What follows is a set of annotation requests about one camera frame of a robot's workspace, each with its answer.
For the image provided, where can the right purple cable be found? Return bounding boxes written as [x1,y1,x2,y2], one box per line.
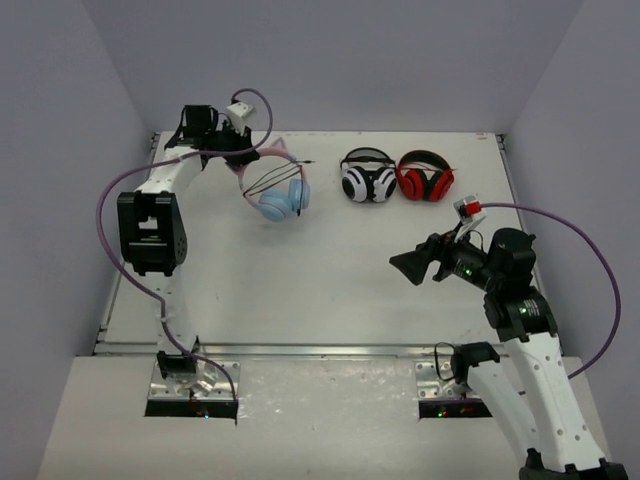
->
[477,201,623,381]

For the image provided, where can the metal base plate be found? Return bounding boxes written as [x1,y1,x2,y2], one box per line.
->
[414,358,480,401]
[147,361,240,402]

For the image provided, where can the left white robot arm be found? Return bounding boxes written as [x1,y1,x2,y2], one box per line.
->
[117,99,255,380]

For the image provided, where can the thin black base cable right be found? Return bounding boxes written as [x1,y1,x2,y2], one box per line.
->
[433,342,474,389]

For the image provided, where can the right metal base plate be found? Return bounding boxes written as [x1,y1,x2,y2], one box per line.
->
[414,358,480,401]

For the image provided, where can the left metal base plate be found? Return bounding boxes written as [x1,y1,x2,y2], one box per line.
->
[147,361,240,402]

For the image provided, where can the right wrist camera red-white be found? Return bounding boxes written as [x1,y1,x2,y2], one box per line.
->
[453,195,486,241]

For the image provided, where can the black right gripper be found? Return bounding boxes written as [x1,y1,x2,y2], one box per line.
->
[389,222,499,292]

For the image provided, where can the thin black audio cable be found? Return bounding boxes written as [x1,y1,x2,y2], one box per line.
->
[241,158,318,217]

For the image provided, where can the aluminium table edge rail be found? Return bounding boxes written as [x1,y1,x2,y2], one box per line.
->
[93,341,435,358]

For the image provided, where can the pink blue cat-ear headphones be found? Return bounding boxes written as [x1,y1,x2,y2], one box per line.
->
[236,137,311,222]

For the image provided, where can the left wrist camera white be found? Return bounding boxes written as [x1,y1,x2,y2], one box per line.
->
[226,101,255,136]

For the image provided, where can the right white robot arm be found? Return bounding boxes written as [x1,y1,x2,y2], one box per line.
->
[389,228,628,479]

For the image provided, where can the red black headphones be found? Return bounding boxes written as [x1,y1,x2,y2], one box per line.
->
[396,150,455,202]

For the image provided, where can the white black headphones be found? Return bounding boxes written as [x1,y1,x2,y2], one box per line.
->
[339,147,397,203]

